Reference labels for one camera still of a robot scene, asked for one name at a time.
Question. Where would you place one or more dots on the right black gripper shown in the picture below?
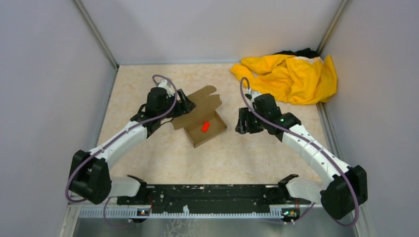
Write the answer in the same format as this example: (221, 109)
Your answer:
(243, 125)

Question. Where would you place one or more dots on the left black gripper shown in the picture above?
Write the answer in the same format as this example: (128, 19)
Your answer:
(185, 106)

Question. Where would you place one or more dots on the brown cardboard box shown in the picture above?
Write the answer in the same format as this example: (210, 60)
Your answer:
(207, 102)

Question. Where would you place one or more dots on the small red block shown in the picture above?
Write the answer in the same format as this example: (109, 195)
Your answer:
(205, 127)

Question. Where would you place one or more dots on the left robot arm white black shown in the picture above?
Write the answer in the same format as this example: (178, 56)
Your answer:
(89, 177)

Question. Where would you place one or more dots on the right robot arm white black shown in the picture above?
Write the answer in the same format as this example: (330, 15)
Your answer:
(342, 188)

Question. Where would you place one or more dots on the yellow cloth garment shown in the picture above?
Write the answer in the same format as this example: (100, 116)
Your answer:
(297, 80)

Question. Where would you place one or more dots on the black cloth behind yellow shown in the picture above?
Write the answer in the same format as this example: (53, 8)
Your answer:
(307, 52)

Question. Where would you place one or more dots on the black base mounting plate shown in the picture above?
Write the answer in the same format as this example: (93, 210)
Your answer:
(211, 199)

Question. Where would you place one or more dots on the aluminium frame rail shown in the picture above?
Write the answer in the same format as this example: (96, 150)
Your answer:
(284, 212)

